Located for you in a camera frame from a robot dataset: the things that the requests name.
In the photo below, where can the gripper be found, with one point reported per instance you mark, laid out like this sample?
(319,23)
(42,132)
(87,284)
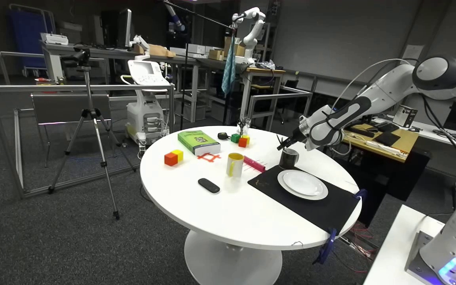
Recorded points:
(296,137)

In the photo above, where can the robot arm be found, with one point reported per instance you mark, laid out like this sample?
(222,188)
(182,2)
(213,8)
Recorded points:
(378,93)

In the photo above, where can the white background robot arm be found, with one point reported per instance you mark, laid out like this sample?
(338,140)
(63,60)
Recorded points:
(251,35)

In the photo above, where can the dark metal mug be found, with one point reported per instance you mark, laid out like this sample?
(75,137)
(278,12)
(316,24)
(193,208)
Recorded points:
(288,159)

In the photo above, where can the yellow and white mug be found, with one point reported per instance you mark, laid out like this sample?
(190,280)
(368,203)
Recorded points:
(234,165)

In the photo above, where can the black mat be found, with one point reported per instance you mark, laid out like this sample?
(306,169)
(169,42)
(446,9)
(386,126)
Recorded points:
(323,208)

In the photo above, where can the white plate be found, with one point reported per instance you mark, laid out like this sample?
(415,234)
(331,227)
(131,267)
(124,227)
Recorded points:
(302,184)

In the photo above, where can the yellow cube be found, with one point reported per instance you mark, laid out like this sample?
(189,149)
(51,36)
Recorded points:
(247,138)
(178,154)

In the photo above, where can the glass with scissors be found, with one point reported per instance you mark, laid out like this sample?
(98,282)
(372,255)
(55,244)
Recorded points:
(244,126)

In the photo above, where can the orange cube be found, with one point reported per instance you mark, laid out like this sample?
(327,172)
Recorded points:
(242,142)
(170,159)

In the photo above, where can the green cube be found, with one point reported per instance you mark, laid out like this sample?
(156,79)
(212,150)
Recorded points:
(235,138)

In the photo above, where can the small black round object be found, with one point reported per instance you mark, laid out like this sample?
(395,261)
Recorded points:
(223,136)

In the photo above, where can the blue clamp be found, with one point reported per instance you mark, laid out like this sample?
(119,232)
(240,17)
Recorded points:
(361,194)
(325,247)

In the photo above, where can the black notebook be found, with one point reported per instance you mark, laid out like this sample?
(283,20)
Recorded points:
(387,139)

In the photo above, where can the wooden desk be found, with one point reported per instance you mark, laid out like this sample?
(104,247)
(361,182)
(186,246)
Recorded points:
(386,150)

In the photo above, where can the blue hanging towel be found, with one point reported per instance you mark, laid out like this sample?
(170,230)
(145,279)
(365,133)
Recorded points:
(229,69)

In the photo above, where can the green book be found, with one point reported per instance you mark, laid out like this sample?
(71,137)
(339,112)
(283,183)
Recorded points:
(198,141)

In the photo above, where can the black remote control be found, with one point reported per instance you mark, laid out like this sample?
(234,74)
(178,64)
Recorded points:
(208,185)

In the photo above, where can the stack of cardboard boxes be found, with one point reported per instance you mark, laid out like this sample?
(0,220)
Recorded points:
(228,49)

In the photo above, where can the black and white box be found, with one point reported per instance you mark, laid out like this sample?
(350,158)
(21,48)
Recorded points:
(405,116)

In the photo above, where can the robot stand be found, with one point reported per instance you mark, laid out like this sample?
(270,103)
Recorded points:
(394,245)

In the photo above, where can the white medical cart machine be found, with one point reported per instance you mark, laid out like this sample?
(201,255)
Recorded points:
(145,103)

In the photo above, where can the monitor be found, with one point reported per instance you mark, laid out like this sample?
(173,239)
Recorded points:
(125,27)

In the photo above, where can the long grey workbench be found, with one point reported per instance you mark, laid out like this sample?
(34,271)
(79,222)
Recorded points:
(105,53)

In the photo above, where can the grey chair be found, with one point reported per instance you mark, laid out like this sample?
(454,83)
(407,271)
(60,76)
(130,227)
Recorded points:
(69,107)

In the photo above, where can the white printer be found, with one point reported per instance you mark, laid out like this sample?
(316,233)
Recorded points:
(54,38)

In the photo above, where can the blue trolley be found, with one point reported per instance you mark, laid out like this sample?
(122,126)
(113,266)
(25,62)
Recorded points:
(28,33)

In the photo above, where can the small metal frame table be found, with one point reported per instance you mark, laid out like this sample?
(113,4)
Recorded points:
(279,103)

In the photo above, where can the camera on tripod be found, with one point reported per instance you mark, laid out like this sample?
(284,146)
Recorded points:
(89,114)

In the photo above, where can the aluminium frame enclosure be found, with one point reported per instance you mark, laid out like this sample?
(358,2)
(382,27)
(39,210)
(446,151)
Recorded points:
(77,88)

